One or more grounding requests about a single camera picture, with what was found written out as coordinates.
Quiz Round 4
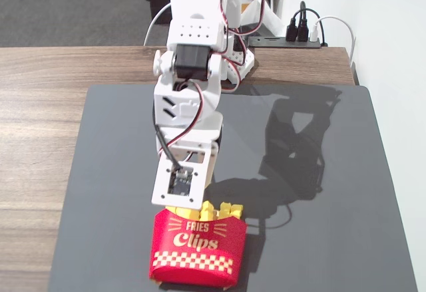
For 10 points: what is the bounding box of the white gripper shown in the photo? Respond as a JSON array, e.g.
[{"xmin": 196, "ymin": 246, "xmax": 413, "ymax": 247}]
[{"xmin": 154, "ymin": 116, "xmax": 224, "ymax": 156}]

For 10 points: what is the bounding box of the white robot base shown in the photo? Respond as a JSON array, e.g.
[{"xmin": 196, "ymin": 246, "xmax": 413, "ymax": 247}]
[{"xmin": 222, "ymin": 31, "xmax": 256, "ymax": 84}]

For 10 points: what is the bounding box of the red fries clips box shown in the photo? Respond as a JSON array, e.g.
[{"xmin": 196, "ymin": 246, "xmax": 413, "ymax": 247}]
[{"xmin": 148, "ymin": 207, "xmax": 248, "ymax": 288}]

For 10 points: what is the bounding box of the black power strip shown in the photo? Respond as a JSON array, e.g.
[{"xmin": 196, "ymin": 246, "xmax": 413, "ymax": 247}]
[{"xmin": 247, "ymin": 36, "xmax": 329, "ymax": 49}]

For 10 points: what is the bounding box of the dark grey table mat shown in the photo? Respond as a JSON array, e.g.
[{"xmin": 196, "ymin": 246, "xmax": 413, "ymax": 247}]
[{"xmin": 49, "ymin": 84, "xmax": 419, "ymax": 292}]

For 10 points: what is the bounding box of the red black servo wire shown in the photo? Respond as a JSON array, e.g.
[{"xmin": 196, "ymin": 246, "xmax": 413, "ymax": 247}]
[{"xmin": 162, "ymin": 79, "xmax": 204, "ymax": 156}]

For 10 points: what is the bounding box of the black camera cable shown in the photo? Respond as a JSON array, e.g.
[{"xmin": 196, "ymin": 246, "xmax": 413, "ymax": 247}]
[{"xmin": 152, "ymin": 100, "xmax": 183, "ymax": 170}]

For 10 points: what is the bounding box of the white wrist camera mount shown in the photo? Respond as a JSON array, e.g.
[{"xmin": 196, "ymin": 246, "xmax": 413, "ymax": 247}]
[{"xmin": 151, "ymin": 144, "xmax": 219, "ymax": 206}]

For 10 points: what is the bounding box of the thin white cable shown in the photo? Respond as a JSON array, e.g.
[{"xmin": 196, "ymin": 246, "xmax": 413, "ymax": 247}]
[{"xmin": 143, "ymin": 3, "xmax": 173, "ymax": 47}]

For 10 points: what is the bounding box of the black plug with cable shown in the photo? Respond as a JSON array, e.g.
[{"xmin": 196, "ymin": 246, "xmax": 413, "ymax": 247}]
[
  {"xmin": 297, "ymin": 1, "xmax": 322, "ymax": 43},
  {"xmin": 285, "ymin": 7, "xmax": 300, "ymax": 43}
]

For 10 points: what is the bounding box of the white plug with cable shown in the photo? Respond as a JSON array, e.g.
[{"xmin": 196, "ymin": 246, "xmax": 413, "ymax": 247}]
[{"xmin": 310, "ymin": 15, "xmax": 356, "ymax": 69}]

